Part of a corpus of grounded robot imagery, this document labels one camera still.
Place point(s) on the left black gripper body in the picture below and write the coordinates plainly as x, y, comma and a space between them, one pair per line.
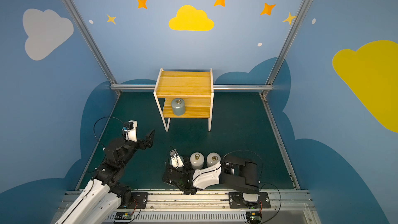
141, 143

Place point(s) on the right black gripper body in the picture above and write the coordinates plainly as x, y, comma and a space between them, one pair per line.
171, 174

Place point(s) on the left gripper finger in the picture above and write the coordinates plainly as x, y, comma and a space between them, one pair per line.
150, 136
149, 144

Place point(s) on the white tea canister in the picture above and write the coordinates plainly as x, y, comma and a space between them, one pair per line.
197, 161
212, 159

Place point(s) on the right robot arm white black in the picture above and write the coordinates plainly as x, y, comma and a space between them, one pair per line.
234, 172

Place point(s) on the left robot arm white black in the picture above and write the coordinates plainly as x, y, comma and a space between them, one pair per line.
103, 194

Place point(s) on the grey-blue tea canister left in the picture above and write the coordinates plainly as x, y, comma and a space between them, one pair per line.
178, 107

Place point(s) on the left controller board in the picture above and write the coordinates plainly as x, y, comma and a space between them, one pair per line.
123, 217

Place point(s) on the controller board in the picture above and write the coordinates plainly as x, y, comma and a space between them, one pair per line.
123, 217
253, 217

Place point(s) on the right controller board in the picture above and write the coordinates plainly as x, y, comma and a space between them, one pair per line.
253, 217

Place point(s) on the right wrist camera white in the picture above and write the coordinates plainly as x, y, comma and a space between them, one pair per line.
176, 161

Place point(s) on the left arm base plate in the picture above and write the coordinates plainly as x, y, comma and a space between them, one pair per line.
134, 200

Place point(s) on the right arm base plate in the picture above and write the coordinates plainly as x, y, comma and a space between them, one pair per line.
241, 200

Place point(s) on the rear aluminium frame bar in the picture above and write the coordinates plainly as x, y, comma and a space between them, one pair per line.
215, 87

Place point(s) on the wooden two-tier shelf white frame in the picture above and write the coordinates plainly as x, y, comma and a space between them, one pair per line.
195, 87

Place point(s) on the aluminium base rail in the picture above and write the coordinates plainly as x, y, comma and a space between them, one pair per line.
210, 206

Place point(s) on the right aluminium frame post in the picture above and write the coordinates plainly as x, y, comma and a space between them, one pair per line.
300, 16

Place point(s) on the aluminium frame post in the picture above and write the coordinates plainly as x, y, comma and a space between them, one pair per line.
82, 27
300, 16

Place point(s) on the left aluminium frame post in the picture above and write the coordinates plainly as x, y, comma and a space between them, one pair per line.
82, 27

